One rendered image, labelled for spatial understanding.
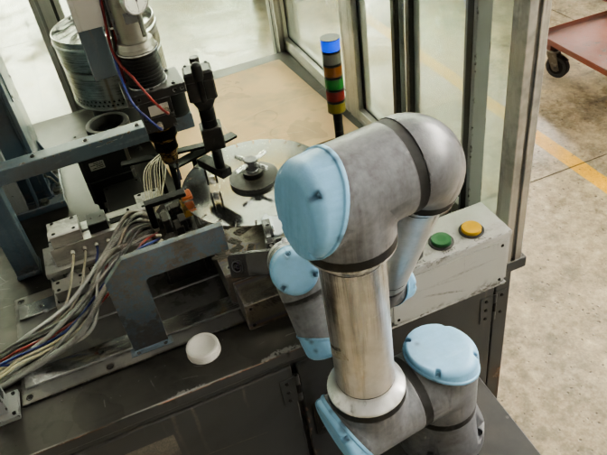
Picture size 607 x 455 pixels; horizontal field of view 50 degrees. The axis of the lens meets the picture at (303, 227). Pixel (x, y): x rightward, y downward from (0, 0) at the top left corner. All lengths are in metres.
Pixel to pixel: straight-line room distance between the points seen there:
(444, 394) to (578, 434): 1.16
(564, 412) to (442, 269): 0.98
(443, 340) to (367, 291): 0.29
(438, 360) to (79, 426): 0.71
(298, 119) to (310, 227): 1.37
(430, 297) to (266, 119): 0.94
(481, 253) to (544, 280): 1.22
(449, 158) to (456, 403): 0.45
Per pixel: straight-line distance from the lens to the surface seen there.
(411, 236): 0.90
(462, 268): 1.35
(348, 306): 0.80
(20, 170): 1.58
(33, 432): 1.41
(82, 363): 1.45
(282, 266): 1.01
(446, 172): 0.75
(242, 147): 1.58
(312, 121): 2.03
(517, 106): 1.28
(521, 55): 1.23
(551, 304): 2.48
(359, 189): 0.69
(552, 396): 2.23
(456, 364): 1.02
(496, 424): 1.24
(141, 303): 1.35
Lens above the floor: 1.78
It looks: 39 degrees down
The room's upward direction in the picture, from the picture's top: 9 degrees counter-clockwise
